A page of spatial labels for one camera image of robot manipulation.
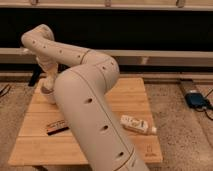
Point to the blue box device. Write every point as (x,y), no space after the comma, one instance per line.
(196,100)

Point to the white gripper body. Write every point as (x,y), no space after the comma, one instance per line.
(49,66)

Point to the white plastic bottle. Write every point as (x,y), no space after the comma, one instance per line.
(137,125)

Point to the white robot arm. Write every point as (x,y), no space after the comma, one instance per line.
(77,80)

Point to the wooden table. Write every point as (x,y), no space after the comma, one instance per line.
(33,147)

